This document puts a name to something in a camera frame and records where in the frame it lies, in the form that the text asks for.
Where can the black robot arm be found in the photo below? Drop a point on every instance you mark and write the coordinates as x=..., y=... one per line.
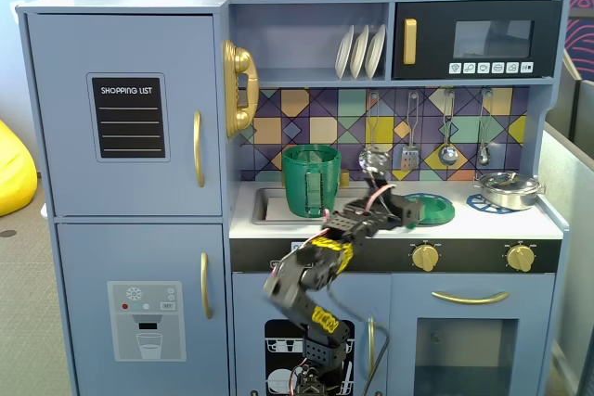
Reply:
x=297, y=284

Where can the yellow bean bag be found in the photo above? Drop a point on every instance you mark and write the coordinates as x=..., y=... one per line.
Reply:
x=14, y=173

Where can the steel cooking pot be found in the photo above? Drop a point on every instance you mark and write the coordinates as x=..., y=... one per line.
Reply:
x=508, y=199

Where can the blue freezer door with dispenser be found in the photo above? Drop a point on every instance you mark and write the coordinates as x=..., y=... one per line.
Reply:
x=83, y=252

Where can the black toy microwave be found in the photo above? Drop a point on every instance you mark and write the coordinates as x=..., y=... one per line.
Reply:
x=431, y=43

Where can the black shopping list board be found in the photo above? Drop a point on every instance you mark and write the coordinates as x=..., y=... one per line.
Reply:
x=128, y=131

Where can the blue oven door with window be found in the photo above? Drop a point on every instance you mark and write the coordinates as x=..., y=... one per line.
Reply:
x=404, y=345

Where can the white plate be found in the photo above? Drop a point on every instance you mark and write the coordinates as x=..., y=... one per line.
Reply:
x=375, y=50
x=358, y=53
x=343, y=55

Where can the green toy plate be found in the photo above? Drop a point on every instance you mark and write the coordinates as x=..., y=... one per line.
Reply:
x=438, y=211

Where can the small metal spoon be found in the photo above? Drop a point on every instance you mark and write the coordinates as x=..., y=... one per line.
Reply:
x=483, y=155

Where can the tall blue fridge door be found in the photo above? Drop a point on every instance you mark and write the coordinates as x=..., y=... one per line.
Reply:
x=60, y=182

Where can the gold stove knob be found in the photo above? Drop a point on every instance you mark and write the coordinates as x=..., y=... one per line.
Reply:
x=520, y=258
x=425, y=258

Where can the gold toy telephone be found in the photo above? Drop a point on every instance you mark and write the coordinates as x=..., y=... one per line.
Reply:
x=239, y=60

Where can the metal ladle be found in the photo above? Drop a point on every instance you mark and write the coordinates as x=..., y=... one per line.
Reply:
x=448, y=155

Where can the metal slotted spatula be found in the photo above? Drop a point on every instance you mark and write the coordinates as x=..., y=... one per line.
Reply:
x=409, y=158

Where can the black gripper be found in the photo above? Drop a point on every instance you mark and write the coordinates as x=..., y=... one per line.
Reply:
x=410, y=211

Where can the grey toy sink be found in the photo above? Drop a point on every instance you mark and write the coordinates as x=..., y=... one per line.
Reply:
x=260, y=210

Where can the metal skimmer spoon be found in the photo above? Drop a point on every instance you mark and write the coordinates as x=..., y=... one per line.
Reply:
x=375, y=159

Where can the steel pot lid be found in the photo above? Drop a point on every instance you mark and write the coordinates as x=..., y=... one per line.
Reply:
x=506, y=180

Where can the grey office partition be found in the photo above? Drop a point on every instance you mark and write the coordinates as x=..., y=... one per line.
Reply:
x=571, y=229

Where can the green ribbed container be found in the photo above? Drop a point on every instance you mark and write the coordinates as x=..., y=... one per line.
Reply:
x=294, y=187

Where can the gold faucet knob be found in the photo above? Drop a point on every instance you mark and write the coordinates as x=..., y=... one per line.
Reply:
x=345, y=178

